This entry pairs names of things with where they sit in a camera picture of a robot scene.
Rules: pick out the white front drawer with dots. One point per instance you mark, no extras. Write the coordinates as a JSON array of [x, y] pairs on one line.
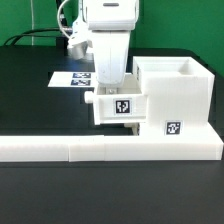
[[135, 127]]

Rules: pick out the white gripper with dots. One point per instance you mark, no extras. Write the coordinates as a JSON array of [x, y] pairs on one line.
[[110, 56]]

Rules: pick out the white drawer cabinet box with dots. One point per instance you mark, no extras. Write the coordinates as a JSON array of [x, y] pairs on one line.
[[178, 91]]

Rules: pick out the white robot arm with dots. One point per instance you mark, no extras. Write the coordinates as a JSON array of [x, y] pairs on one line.
[[110, 23]]

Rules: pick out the white marker sheet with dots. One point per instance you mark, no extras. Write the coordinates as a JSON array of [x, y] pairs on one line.
[[73, 79]]

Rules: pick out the white L-shaped fence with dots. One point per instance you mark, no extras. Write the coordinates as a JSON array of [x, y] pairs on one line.
[[198, 144]]

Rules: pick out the white drawer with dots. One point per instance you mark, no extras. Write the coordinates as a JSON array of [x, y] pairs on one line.
[[135, 127], [127, 105]]

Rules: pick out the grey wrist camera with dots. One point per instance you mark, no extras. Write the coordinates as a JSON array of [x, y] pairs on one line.
[[78, 42]]

